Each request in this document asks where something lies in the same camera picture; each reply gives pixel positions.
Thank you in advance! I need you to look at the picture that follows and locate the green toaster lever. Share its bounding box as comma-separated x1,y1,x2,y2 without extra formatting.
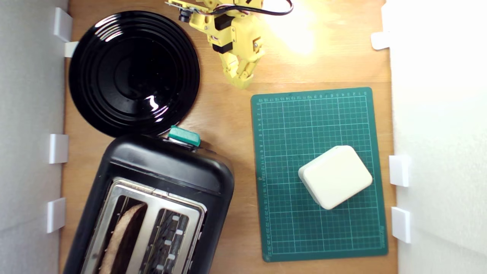
167,126,201,148

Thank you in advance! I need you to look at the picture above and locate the black two-slot toaster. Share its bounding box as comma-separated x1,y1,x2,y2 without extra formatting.
63,133,235,274

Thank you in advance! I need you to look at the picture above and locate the black ridged plate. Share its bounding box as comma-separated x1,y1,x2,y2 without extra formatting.
68,10,201,138

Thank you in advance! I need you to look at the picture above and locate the white rounded block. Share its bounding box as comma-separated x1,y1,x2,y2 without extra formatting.
298,145,373,210

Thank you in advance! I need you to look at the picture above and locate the green cutting mat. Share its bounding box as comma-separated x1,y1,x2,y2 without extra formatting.
250,87,389,263

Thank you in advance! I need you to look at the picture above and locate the brown bread slice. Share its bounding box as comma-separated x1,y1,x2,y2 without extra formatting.
100,204,148,274

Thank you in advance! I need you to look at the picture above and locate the black cable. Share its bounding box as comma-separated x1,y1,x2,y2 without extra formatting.
213,0,294,16

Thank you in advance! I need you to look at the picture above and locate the small black gripper camera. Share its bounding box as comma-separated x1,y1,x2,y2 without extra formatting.
166,0,199,22

